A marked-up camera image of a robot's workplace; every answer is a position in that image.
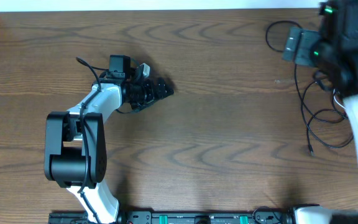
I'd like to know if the white USB cable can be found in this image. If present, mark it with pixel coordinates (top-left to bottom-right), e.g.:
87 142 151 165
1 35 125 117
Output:
333 90 347 111

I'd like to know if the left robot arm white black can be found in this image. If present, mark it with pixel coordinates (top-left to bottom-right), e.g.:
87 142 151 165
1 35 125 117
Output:
44 55 174 223

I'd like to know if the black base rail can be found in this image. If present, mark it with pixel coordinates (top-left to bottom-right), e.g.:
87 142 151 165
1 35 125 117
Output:
48 203 358 224

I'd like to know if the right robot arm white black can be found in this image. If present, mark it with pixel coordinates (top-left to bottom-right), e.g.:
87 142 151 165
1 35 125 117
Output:
283 0 358 223

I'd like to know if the black USB cable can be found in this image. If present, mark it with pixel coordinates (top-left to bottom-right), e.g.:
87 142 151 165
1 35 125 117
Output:
265 20 354 156

